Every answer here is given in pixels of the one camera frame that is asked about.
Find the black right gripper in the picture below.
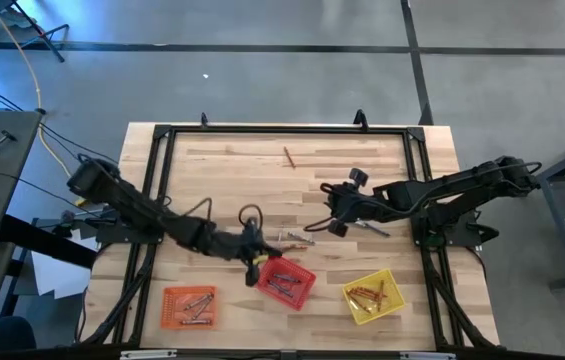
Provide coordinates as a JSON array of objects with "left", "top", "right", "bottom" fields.
[{"left": 326, "top": 167, "right": 379, "bottom": 239}]

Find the yellow floor cable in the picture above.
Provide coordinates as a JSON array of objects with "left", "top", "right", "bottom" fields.
[{"left": 0, "top": 0, "right": 91, "bottom": 207}]

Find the black tripod stand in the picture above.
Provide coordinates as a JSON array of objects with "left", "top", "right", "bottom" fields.
[{"left": 9, "top": 0, "right": 71, "bottom": 64}]

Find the yellow plastic basket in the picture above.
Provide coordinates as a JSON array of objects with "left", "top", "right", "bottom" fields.
[{"left": 341, "top": 268, "right": 407, "bottom": 326}]

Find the blue chair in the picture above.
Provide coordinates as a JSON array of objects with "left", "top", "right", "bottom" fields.
[{"left": 0, "top": 315, "right": 38, "bottom": 351}]

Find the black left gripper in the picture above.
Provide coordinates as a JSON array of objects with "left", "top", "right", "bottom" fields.
[{"left": 214, "top": 220, "right": 284, "bottom": 288}]

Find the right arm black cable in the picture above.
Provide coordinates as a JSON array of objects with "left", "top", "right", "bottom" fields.
[{"left": 303, "top": 213, "right": 336, "bottom": 233}]

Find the red plastic basket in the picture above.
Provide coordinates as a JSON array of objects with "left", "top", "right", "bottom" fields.
[{"left": 254, "top": 255, "right": 318, "bottom": 312}]

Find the silver hinge plate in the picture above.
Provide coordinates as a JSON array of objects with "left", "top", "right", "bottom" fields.
[
  {"left": 400, "top": 351, "right": 457, "bottom": 360},
  {"left": 120, "top": 349, "right": 178, "bottom": 360}
]

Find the black aluminium rig frame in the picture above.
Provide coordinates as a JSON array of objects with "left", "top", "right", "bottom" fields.
[{"left": 81, "top": 122, "right": 501, "bottom": 351}]

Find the black floor cable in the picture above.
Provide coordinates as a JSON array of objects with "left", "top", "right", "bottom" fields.
[{"left": 0, "top": 74, "right": 119, "bottom": 166}]

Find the grey side desk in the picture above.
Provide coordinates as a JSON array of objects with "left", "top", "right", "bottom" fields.
[{"left": 0, "top": 109, "right": 43, "bottom": 351}]

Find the orange plastic basket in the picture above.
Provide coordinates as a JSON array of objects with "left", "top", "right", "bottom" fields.
[{"left": 159, "top": 285, "right": 218, "bottom": 331}]

